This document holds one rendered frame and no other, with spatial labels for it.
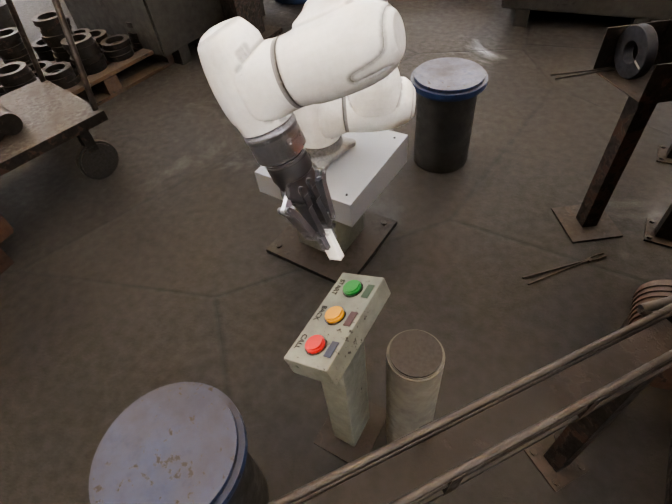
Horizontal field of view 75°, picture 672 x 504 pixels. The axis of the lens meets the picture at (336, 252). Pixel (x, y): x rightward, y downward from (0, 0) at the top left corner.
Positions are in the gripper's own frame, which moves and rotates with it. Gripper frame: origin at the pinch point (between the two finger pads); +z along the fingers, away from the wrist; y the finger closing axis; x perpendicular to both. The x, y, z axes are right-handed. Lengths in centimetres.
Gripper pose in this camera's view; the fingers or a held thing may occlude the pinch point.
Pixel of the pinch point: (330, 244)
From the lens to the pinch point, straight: 85.7
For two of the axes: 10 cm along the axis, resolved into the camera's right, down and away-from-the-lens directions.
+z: 3.8, 7.4, 5.6
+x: -7.8, -0.7, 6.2
